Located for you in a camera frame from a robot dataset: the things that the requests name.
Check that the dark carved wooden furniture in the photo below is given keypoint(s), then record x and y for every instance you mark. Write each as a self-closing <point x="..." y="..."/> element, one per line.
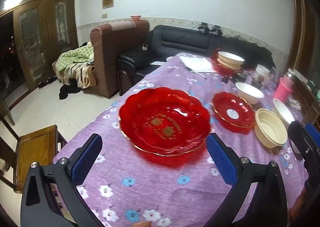
<point x="306" y="102"/>

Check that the light wooden chair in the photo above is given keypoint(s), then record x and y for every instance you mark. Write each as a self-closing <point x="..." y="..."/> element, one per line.
<point x="32" y="147"/>

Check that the wooden door frame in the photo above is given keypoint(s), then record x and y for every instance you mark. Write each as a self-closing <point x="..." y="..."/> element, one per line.
<point x="302" y="29"/>

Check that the white foam bowl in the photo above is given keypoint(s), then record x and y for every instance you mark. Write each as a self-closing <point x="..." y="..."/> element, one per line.
<point x="283" y="112"/>
<point x="250" y="92"/>

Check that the white plastic cup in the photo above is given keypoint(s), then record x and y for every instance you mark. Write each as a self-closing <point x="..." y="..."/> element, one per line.
<point x="262" y="72"/>

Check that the bottle with pink sleeve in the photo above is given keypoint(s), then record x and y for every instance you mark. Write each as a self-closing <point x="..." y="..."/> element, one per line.
<point x="283" y="88"/>

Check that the brown armchair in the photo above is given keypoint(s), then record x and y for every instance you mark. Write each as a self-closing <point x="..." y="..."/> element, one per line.
<point x="110" y="54"/>

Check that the white crumpled tissue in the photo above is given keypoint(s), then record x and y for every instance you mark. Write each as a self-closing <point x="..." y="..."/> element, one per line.
<point x="293" y="103"/>

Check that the stacked beige bowl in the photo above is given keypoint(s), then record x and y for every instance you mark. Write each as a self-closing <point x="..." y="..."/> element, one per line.
<point x="228" y="65"/>

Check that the small red plate with sticker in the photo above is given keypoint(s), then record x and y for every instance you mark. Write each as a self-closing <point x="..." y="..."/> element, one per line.
<point x="225" y="107"/>

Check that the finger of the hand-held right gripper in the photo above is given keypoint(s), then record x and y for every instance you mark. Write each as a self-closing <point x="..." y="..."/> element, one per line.
<point x="314" y="134"/>
<point x="301" y="139"/>

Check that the small wall plaque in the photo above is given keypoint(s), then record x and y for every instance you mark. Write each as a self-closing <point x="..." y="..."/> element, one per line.
<point x="108" y="1"/>

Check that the black pen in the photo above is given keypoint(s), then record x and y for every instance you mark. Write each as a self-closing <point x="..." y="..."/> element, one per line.
<point x="196" y="73"/>

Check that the stacked cream bowl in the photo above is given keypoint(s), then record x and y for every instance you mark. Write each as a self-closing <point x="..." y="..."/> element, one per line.
<point x="230" y="56"/>

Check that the dark clothes pile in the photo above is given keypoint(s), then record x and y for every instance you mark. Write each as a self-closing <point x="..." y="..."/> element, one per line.
<point x="70" y="89"/>

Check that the person's left hand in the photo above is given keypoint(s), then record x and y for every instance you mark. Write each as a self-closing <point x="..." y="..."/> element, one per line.
<point x="142" y="224"/>

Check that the wooden glass-door cabinet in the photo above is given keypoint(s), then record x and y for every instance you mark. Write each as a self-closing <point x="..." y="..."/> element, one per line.
<point x="30" y="42"/>

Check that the large red plastic plate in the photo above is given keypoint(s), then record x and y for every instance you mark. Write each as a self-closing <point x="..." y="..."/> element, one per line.
<point x="162" y="107"/>

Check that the green patterned blanket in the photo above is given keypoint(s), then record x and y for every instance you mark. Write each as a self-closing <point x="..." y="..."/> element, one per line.
<point x="75" y="55"/>

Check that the cream paper bowl stack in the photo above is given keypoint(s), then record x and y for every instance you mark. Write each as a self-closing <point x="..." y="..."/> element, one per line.
<point x="270" y="127"/>

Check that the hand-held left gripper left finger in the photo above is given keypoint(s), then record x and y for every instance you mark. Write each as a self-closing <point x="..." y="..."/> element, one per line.
<point x="86" y="159"/>

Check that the small white dish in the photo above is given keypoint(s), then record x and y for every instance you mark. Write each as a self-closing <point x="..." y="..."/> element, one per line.
<point x="169" y="59"/>

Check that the white paper sheet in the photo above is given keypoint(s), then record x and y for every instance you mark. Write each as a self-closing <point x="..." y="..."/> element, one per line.
<point x="197" y="63"/>

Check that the black leather sofa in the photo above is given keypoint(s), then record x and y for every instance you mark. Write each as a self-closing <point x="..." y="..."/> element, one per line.
<point x="180" y="39"/>

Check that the purple floral tablecloth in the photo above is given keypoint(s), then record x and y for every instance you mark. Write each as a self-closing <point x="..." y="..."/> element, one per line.
<point x="140" y="192"/>

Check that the small red bowl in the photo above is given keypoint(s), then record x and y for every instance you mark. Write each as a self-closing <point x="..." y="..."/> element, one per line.
<point x="136" y="17"/>

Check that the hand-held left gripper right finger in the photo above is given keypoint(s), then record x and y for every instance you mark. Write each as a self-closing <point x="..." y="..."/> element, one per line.
<point x="221" y="159"/>

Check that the black slipper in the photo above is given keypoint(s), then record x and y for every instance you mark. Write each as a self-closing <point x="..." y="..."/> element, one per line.
<point x="43" y="85"/>
<point x="52" y="80"/>

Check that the white sheet on sofa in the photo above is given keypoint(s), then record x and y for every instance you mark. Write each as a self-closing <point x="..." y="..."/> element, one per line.
<point x="160" y="63"/>

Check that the black power adapter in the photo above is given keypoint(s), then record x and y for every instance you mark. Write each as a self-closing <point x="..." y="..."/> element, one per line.
<point x="205" y="28"/>
<point x="216" y="30"/>

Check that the small black plug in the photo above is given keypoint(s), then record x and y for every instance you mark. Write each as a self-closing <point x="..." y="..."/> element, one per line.
<point x="225" y="79"/>

